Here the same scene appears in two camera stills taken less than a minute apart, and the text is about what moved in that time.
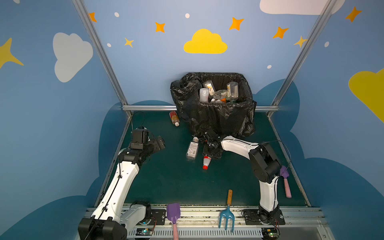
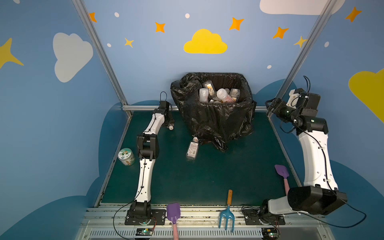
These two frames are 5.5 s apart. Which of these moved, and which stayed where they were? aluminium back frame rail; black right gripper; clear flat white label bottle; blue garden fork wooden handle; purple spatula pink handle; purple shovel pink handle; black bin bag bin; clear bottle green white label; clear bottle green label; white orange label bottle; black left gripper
Moved: black right gripper; clear bottle green white label; black left gripper
Stayed: clear flat white label bottle; clear bottle green label; blue garden fork wooden handle; purple spatula pink handle; purple shovel pink handle; white orange label bottle; black bin bag bin; aluminium back frame rail
